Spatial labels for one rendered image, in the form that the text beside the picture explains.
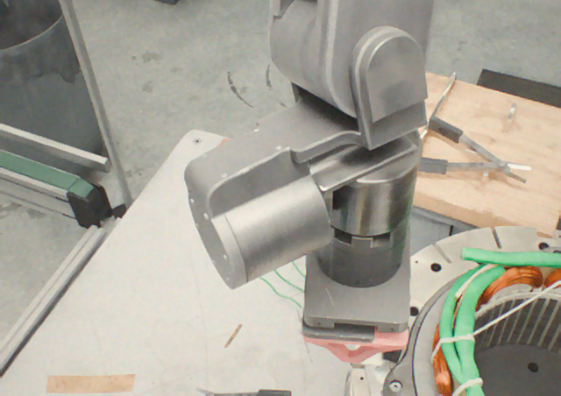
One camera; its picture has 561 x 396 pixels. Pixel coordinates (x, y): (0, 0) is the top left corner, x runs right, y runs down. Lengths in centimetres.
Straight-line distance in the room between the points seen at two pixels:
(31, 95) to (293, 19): 169
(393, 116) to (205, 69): 227
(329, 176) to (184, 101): 214
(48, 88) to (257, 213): 171
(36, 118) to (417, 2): 180
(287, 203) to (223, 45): 236
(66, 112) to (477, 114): 146
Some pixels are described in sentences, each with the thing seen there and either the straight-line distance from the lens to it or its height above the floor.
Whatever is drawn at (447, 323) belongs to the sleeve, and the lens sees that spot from 58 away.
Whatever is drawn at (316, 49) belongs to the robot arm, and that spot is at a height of 143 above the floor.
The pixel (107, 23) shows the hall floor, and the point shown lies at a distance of 292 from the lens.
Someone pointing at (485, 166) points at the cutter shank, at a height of 109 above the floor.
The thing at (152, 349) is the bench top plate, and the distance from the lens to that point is 100.
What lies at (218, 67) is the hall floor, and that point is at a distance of 261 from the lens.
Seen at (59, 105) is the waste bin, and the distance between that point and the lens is 209.
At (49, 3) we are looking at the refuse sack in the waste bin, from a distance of 221.
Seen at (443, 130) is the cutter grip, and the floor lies 109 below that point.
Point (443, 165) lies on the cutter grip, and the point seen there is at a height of 109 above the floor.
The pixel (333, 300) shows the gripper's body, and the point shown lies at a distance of 45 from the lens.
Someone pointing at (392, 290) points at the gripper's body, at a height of 126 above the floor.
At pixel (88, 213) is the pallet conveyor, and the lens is 125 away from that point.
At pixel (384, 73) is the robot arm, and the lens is 33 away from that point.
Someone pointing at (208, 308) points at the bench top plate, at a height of 78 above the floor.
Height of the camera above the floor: 164
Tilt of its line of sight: 49 degrees down
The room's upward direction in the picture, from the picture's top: 3 degrees counter-clockwise
